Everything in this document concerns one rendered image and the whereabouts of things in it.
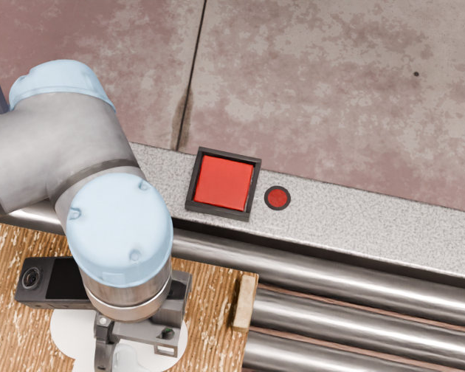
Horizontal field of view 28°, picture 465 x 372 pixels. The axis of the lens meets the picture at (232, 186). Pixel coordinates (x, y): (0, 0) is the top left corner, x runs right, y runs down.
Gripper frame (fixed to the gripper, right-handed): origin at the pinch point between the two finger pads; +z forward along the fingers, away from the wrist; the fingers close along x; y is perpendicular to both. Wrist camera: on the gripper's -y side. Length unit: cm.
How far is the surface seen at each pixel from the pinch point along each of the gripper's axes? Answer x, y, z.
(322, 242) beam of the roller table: 15.3, 20.3, 2.5
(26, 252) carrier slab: 6.7, -12.1, 0.7
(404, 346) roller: 5.1, 31.0, 2.4
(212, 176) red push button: 20.2, 6.3, 1.2
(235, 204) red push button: 17.4, 9.6, 1.2
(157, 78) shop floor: 82, -16, 94
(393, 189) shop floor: 66, 42, 94
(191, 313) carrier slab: 3.5, 7.2, 0.5
